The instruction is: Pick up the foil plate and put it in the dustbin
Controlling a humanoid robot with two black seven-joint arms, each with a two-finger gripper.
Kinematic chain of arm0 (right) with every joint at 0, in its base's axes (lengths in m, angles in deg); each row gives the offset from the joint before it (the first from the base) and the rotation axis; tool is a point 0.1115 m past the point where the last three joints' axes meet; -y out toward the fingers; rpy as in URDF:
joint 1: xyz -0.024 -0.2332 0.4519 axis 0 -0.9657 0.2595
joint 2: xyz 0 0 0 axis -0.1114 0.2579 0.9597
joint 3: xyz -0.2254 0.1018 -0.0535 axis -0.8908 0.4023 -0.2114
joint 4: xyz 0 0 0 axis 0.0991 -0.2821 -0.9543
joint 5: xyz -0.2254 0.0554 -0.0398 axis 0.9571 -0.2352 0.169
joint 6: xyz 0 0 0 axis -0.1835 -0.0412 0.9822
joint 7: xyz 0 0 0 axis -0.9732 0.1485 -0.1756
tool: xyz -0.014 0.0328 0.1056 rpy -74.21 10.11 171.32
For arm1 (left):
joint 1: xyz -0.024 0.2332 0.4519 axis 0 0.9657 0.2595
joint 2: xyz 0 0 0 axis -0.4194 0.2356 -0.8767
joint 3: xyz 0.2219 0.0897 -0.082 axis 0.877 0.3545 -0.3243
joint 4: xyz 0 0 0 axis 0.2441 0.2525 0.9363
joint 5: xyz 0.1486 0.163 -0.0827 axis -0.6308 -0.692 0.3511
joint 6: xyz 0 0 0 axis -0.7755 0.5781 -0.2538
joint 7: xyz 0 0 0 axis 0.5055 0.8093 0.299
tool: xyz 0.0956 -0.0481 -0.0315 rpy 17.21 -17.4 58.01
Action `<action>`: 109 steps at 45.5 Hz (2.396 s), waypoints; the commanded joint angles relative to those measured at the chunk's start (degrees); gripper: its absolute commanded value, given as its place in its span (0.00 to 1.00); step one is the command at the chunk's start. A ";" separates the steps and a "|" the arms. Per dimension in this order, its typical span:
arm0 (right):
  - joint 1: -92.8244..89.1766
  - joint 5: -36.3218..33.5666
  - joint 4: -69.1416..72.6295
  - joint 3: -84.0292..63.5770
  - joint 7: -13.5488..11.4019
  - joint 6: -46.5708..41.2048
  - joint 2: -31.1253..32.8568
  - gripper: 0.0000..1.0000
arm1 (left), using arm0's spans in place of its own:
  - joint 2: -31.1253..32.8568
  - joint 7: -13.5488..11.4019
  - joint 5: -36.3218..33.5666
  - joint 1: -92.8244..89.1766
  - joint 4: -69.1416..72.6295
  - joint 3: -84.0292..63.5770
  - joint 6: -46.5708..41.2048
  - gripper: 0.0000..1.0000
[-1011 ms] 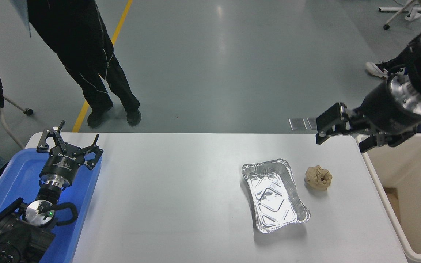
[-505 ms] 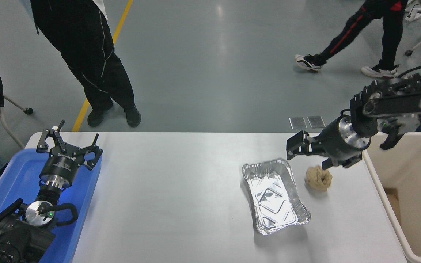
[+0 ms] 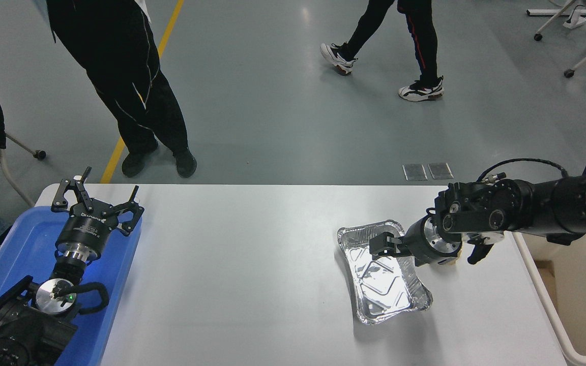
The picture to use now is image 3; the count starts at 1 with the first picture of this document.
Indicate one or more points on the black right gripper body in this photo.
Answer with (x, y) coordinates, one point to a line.
(416, 244)

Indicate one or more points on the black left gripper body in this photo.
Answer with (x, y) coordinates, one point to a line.
(85, 229)

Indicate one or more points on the silver foil tray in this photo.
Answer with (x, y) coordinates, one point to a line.
(379, 290)

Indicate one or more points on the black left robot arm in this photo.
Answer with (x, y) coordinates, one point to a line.
(18, 325)

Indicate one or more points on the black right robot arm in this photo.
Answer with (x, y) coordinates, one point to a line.
(527, 203)

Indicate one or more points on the metal floor plate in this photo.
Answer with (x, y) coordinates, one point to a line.
(440, 171)
(415, 172)

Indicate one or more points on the crumpled tan paper ball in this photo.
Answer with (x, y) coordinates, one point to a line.
(453, 261)

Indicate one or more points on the grey chair with casters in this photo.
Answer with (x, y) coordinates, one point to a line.
(40, 155)

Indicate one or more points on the blue plastic tray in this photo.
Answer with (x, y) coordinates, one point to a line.
(13, 244)

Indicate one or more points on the white chair base with casters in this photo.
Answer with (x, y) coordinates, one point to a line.
(569, 73)

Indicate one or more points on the white floor bar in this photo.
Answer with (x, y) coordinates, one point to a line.
(547, 12)

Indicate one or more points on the white power strip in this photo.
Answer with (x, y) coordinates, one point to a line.
(576, 22)

